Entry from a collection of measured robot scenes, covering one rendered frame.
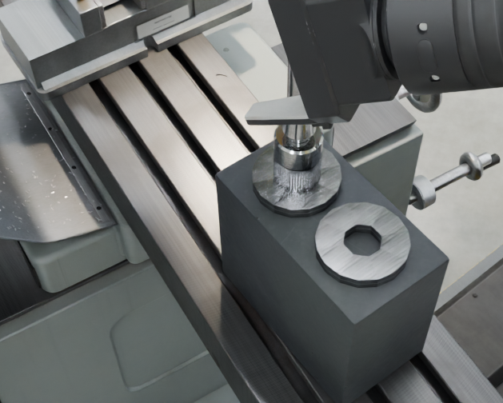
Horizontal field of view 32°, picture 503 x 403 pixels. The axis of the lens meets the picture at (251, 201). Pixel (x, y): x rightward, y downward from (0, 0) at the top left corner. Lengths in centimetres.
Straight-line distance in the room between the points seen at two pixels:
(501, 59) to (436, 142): 192
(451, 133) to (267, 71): 114
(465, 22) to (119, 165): 71
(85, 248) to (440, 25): 80
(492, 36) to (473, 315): 97
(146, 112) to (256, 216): 39
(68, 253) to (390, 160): 57
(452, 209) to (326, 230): 149
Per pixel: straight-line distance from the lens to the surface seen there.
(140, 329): 148
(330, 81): 60
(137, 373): 160
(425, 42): 55
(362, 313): 81
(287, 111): 65
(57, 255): 124
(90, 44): 125
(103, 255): 128
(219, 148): 117
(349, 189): 89
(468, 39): 54
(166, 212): 111
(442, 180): 169
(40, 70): 124
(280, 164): 85
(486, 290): 149
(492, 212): 234
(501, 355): 144
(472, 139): 248
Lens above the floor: 183
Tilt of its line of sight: 53 degrees down
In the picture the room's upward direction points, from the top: 2 degrees counter-clockwise
